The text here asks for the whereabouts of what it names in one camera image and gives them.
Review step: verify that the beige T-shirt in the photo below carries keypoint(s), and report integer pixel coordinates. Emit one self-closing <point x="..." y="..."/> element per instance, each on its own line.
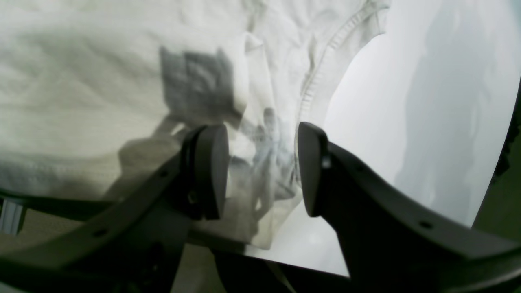
<point x="97" y="94"/>

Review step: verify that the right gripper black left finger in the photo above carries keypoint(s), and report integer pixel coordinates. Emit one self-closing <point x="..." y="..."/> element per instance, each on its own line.
<point x="132" y="245"/>

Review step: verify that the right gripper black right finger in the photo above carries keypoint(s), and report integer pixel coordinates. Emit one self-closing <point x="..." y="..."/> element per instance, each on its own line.
<point x="390" y="243"/>

